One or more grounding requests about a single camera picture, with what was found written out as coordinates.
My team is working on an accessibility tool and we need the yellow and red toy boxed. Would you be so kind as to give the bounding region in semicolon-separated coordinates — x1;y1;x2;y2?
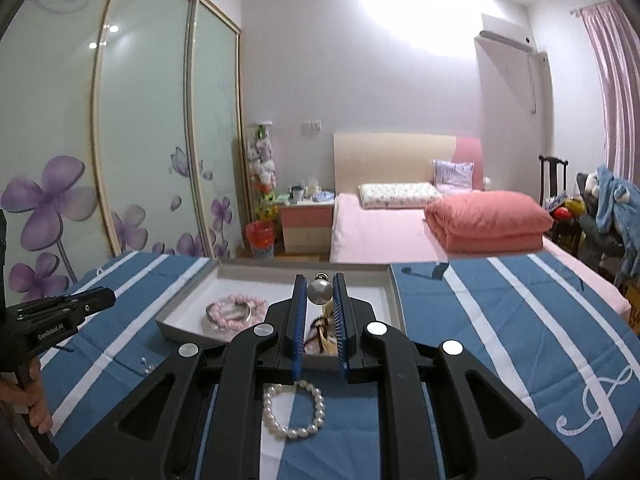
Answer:
550;197;586;221

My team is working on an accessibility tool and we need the tall plush toy display tube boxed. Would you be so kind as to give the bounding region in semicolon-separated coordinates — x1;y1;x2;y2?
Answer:
245;121;278;223

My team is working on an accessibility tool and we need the blue bin with red bag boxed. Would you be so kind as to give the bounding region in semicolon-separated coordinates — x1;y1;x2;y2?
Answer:
245;220;276;259

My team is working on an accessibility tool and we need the folded coral quilt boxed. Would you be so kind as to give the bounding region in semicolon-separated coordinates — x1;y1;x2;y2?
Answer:
424;191;555;254

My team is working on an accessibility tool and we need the beige and pink headboard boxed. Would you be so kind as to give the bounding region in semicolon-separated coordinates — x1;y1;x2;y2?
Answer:
333;132;485;196

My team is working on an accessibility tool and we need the blue white striped blanket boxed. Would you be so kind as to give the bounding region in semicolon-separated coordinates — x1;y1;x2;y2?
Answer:
30;250;631;480

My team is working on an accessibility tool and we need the person's left hand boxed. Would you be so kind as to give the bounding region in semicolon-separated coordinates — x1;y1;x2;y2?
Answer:
0;355;52;434

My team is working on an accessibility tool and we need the small lilac pillow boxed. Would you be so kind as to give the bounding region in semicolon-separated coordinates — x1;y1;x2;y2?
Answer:
432;159;475;195

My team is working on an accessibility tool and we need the yellow plastic hair clip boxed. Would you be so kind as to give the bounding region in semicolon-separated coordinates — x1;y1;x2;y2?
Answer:
320;327;342;357

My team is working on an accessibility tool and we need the dark wooden chair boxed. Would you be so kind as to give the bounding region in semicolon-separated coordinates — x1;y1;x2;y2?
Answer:
538;155;583;261

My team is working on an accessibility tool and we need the pink curtain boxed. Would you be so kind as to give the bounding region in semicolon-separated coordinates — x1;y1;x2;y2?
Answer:
580;2;640;186

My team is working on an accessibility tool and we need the bed with pink sheet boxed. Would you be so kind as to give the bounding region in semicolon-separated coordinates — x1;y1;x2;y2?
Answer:
329;192;631;321

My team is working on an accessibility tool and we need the white pearl bracelet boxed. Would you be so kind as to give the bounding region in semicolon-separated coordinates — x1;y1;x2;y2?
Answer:
262;379;326;442

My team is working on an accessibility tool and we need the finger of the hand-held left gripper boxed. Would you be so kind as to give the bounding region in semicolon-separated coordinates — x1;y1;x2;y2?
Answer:
15;286;117;322

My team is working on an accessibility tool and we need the silver bangle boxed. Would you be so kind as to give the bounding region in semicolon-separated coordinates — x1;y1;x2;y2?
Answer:
201;305;252;336

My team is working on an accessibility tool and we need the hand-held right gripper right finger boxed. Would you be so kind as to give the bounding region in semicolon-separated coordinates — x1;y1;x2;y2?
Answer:
332;272;586;480

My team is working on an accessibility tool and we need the pink and beige nightstand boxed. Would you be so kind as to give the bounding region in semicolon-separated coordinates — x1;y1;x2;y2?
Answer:
277;197;335;256

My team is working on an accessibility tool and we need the white air conditioner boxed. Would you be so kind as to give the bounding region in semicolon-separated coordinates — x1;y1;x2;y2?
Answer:
475;13;538;53

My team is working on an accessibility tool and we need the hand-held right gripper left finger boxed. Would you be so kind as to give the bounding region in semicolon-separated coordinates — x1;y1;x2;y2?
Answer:
55;274;308;480

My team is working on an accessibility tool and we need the yellow box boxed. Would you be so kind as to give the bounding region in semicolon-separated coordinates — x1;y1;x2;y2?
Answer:
624;280;640;337

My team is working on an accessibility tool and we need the pink bead bracelet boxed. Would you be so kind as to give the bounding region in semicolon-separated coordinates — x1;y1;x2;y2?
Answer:
205;294;270;332

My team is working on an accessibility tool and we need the shallow white cardboard box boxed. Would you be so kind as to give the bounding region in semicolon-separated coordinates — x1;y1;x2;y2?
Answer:
155;262;406;371

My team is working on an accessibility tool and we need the white printed pillow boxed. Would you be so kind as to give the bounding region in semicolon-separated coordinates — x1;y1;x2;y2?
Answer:
358;181;443;209

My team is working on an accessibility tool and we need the blue fleece garment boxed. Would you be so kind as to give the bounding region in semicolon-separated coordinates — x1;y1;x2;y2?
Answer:
595;165;640;281

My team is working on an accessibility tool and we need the floral glass wardrobe door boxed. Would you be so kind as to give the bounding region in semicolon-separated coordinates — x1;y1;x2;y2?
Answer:
0;0;123;306
95;0;212;261
192;2;242;261

